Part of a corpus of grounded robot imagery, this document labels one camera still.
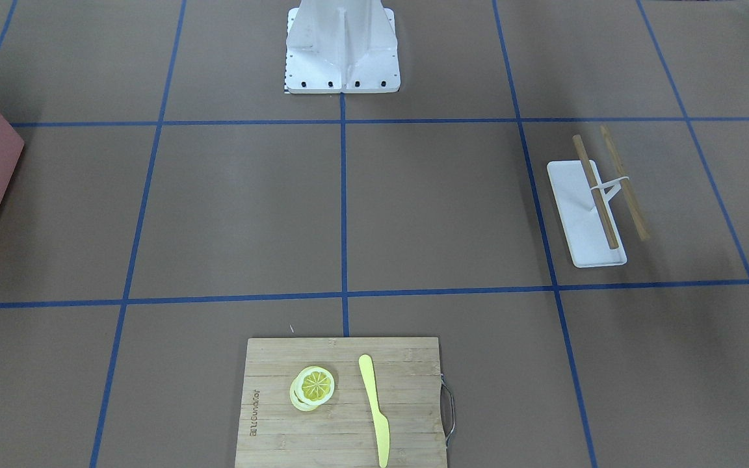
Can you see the yellow lemon slices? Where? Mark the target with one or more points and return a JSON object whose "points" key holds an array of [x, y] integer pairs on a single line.
{"points": [[311, 388]]}

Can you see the bamboo cutting board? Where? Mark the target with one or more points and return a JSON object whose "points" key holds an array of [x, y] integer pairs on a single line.
{"points": [[340, 433]]}

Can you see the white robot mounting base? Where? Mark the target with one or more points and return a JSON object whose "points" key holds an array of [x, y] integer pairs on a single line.
{"points": [[341, 47]]}

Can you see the yellow plastic knife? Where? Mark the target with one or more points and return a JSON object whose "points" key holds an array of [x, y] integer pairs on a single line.
{"points": [[380, 421]]}

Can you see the white rectangular tray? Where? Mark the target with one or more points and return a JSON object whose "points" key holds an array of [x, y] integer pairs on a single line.
{"points": [[584, 232]]}

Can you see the wooden rack rod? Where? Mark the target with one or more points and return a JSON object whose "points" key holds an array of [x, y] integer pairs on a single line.
{"points": [[597, 195], [634, 208]]}

